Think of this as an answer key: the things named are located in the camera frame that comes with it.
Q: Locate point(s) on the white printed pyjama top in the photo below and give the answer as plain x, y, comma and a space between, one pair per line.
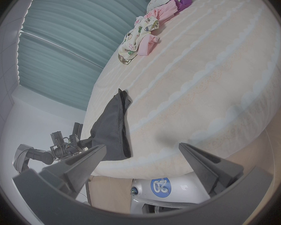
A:
135, 36

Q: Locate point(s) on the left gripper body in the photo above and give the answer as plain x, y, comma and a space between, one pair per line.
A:
80, 146

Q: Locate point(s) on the blue-green curtain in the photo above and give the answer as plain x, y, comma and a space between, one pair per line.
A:
84, 15
56, 74

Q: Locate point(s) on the bed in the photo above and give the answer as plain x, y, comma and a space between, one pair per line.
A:
201, 78

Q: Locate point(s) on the black T-shirt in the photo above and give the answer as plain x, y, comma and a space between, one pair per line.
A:
112, 130

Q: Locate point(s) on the purple garment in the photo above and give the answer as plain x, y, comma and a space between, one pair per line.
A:
183, 2

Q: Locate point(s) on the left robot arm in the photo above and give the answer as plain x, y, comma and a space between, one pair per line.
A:
37, 155

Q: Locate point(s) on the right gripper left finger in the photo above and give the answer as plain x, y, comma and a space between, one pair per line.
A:
70, 172

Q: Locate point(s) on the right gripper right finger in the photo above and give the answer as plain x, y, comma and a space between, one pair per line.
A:
224, 172

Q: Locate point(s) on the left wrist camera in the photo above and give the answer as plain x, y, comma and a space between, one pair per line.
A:
73, 139

